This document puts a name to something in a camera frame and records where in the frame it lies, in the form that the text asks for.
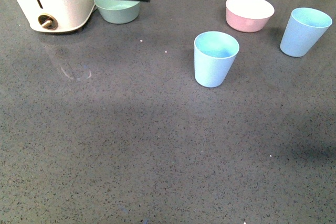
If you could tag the blue cup near green bowl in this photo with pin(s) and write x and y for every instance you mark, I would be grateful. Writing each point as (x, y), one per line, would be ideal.
(214, 54)

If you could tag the green bowl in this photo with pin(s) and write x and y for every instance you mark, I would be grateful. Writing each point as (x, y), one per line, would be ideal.
(118, 11)

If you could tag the pink bowl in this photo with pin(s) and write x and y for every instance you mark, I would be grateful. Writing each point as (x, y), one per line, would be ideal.
(248, 16)

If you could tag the blue cup near pink bowl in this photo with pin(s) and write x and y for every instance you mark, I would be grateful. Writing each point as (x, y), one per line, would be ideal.
(304, 28)

